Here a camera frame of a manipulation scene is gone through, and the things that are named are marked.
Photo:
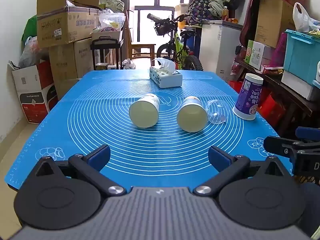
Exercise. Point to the maroon bag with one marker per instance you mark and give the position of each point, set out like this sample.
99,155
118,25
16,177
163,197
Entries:
250,17

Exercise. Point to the white paper cup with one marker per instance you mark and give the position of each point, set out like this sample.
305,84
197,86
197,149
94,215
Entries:
144,113
192,117

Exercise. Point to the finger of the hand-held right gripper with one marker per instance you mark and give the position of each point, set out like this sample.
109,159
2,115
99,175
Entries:
280,146
308,133

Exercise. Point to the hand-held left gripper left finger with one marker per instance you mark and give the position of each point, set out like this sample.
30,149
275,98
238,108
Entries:
100,157

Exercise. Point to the small white plastic bag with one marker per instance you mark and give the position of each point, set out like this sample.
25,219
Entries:
128,64

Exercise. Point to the black trolley cart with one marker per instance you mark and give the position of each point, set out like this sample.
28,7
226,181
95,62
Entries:
106,47

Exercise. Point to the light blue storage bin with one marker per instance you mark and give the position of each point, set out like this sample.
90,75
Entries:
303,55

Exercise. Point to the large open cardboard box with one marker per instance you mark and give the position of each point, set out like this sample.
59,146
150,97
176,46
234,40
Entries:
66,25

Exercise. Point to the red gift bags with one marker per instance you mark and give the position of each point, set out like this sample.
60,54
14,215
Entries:
271,107

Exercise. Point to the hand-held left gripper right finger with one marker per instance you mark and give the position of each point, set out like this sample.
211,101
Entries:
220,158

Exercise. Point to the white storage box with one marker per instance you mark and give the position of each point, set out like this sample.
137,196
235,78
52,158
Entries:
297,83

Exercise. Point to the grey plastic bag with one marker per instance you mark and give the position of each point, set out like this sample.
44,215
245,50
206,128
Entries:
31,52

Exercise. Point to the floral fabric bag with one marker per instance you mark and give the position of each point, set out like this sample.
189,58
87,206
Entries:
200,11

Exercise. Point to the green and black bicycle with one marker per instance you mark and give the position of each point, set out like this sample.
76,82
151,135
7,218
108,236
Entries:
180,47

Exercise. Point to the orange drink bottle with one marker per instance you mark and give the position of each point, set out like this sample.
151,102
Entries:
225,13

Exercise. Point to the white tissue box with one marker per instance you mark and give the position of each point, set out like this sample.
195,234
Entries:
168,80

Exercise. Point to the tall brown cardboard box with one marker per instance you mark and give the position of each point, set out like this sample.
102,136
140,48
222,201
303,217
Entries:
272,22

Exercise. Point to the purple printed paper cup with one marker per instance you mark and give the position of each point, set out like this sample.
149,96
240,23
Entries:
247,97

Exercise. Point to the green and white carton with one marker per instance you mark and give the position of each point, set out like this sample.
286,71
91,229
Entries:
256,53

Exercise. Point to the wooden chair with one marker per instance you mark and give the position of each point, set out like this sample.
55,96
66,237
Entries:
140,47

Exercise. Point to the dark wooden side table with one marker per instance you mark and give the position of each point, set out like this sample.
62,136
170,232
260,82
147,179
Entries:
292,97

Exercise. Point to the clear plastic bags pile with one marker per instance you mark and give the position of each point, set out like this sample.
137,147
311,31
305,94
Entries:
112,21

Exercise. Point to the clear plastic cup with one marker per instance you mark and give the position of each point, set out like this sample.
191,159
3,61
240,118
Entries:
218,112

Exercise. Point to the white and red cardboard box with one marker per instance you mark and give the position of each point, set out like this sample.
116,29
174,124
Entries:
35,92

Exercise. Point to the white chest freezer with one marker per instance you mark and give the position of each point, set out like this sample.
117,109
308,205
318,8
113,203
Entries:
217,47

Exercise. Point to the blue silicone mat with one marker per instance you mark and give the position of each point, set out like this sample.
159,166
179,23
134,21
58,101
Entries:
162,150

